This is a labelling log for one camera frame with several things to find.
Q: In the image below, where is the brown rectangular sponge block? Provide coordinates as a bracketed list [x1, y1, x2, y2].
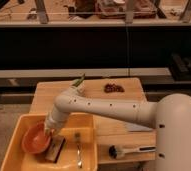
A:
[45, 135, 65, 163]

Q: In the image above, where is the silver metal fork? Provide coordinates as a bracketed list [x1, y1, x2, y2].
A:
[74, 132, 83, 169]

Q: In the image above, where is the green vegetable piece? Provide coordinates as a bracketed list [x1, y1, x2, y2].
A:
[72, 74, 85, 87]

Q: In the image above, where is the grey cloth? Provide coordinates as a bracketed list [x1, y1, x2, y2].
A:
[125, 123, 152, 132]

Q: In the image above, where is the yellow plastic tray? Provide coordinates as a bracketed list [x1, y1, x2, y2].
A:
[0, 114, 97, 171]

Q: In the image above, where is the light wooden table board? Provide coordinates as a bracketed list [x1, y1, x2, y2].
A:
[30, 78, 155, 165]

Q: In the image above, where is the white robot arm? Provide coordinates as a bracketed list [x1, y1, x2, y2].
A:
[45, 87, 191, 171]

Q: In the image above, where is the orange plastic bowl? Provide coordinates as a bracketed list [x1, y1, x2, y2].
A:
[21, 122, 51, 154]

